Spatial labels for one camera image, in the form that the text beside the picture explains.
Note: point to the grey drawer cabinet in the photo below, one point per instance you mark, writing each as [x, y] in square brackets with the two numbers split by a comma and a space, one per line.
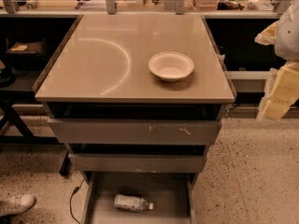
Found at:
[101, 71]

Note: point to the dark box under bench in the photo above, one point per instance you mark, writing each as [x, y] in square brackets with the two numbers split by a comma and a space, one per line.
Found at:
[29, 54]

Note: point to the middle grey drawer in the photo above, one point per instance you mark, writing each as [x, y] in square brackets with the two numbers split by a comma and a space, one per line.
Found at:
[137, 163]

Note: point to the white sneaker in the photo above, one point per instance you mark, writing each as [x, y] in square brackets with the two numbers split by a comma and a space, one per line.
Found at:
[17, 205]

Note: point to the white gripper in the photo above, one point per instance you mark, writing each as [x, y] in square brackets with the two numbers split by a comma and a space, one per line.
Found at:
[288, 36]

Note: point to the clear plastic water bottle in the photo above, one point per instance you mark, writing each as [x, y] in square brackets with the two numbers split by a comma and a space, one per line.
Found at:
[132, 203]

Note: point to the white paper bowl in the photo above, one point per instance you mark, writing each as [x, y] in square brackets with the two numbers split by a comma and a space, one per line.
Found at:
[171, 66]

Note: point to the top grey drawer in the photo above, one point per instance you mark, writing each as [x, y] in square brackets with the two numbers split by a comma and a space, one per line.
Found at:
[135, 132]

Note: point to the open bottom grey drawer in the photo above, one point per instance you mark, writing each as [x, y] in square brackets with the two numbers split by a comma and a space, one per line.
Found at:
[171, 195]

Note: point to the black table leg frame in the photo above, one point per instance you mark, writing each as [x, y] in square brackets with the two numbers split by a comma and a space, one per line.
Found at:
[13, 107]

